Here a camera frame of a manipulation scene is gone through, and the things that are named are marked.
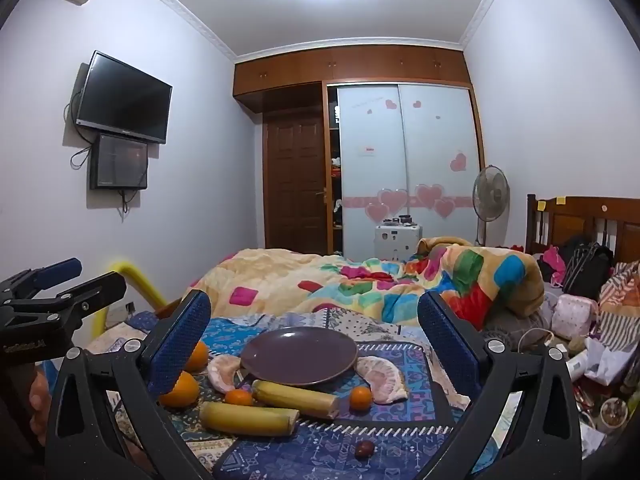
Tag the large orange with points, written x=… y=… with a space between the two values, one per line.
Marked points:
x=197 y=356
x=181 y=392

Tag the small black wall monitor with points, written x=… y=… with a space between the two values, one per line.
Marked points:
x=120 y=162

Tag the cut yellow banana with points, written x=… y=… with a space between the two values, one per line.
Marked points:
x=247 y=417
x=295 y=399

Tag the wooden bed headboard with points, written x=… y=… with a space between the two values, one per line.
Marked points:
x=575 y=217

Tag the white box appliance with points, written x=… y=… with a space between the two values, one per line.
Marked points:
x=397 y=242

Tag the pink garment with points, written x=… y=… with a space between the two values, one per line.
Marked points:
x=552 y=258

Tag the colourful patchwork blanket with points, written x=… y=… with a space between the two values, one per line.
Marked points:
x=310 y=275

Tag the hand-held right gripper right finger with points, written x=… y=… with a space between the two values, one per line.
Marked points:
x=445 y=347

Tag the round bowl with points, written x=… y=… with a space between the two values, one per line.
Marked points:
x=614 y=412

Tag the dark red passion fruit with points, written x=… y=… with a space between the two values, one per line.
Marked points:
x=364 y=450

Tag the frosted sliding wardrobe door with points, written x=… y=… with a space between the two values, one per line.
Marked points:
x=440 y=130
x=370 y=160

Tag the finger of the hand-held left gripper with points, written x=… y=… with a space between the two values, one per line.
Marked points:
x=60 y=270
x=97 y=290

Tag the standing fan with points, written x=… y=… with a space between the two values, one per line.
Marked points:
x=491 y=192

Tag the person's left hand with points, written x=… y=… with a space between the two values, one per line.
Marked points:
x=39 y=392

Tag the pink heart stickers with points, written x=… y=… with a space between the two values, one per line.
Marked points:
x=430 y=195

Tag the small tangerine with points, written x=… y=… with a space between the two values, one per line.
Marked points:
x=238 y=398
x=361 y=399

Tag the yellow padded tube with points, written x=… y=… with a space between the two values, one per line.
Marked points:
x=137 y=277

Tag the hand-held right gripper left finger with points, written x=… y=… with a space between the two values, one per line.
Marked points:
x=180 y=345

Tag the blue patterned bedspread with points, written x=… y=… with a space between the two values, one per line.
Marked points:
x=325 y=452

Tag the grey cloth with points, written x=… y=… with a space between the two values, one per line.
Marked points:
x=515 y=322

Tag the brown wooden door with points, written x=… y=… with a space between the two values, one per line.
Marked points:
x=295 y=180

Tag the purple-brown ceramic plate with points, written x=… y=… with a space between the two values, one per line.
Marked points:
x=300 y=355

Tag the wooden bed footboard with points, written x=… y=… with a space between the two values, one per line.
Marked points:
x=167 y=309

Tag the black backpack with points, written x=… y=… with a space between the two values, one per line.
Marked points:
x=587 y=267

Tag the peeled pomelo segment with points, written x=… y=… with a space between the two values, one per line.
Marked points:
x=222 y=372
x=382 y=379

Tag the wooden wardrobe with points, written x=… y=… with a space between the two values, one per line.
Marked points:
x=350 y=62

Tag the white plastic bag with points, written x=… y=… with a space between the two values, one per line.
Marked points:
x=606 y=360

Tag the black wall television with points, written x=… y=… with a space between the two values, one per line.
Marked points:
x=122 y=97

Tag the white bottle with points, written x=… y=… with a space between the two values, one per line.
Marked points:
x=577 y=364

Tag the pink quilted bag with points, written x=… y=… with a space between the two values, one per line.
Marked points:
x=575 y=316

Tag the striped cloth bag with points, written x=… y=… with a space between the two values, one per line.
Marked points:
x=622 y=305

